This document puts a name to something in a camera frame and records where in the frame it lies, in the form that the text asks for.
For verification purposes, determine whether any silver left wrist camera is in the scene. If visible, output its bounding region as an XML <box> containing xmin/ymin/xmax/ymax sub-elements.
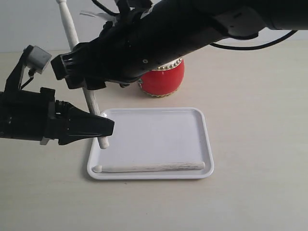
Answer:
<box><xmin>26</xmin><ymin>45</ymin><xmax>52</xmax><ymax>74</ymax></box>

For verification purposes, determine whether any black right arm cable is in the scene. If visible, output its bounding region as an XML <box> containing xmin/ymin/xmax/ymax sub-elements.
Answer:
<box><xmin>209</xmin><ymin>28</ymin><xmax>299</xmax><ymax>51</ymax></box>

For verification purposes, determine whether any white plastic tray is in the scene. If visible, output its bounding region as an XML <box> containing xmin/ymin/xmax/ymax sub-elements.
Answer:
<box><xmin>87</xmin><ymin>107</ymin><xmax>214</xmax><ymax>180</ymax></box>

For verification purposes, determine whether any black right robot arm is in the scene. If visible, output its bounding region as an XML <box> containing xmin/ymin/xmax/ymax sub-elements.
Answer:
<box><xmin>51</xmin><ymin>0</ymin><xmax>308</xmax><ymax>90</ymax></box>

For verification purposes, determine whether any whitewashed drumstick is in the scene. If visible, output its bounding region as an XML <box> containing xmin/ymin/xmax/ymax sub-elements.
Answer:
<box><xmin>55</xmin><ymin>0</ymin><xmax>110</xmax><ymax>150</ymax></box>
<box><xmin>91</xmin><ymin>162</ymin><xmax>205</xmax><ymax>173</ymax></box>

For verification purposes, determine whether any small red drum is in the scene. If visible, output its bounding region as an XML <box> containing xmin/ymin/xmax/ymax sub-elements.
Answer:
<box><xmin>138</xmin><ymin>57</ymin><xmax>185</xmax><ymax>97</ymax></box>

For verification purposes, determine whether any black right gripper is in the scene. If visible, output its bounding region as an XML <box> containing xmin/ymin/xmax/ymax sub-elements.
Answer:
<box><xmin>51</xmin><ymin>7</ymin><xmax>156</xmax><ymax>90</ymax></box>

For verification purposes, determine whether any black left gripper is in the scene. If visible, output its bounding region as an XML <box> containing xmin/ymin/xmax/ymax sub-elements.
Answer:
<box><xmin>0</xmin><ymin>88</ymin><xmax>115</xmax><ymax>145</ymax></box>

